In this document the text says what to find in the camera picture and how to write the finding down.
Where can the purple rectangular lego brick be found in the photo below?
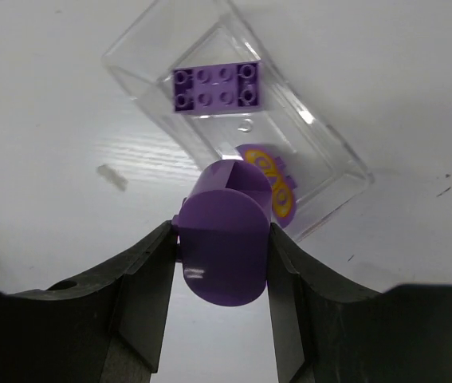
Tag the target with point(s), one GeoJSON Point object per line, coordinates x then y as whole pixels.
{"type": "Point", "coordinates": [217, 89]}

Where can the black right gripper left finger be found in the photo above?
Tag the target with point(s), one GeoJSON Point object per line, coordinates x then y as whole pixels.
{"type": "Point", "coordinates": [105, 324]}

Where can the clear plastic container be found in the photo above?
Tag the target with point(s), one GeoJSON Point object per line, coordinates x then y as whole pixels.
{"type": "Point", "coordinates": [170, 35]}

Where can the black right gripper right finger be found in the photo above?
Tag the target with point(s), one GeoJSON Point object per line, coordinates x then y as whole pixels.
{"type": "Point", "coordinates": [327, 328]}

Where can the purple rounded lego piece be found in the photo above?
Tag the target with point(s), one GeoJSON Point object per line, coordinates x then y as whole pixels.
{"type": "Point", "coordinates": [224, 223]}

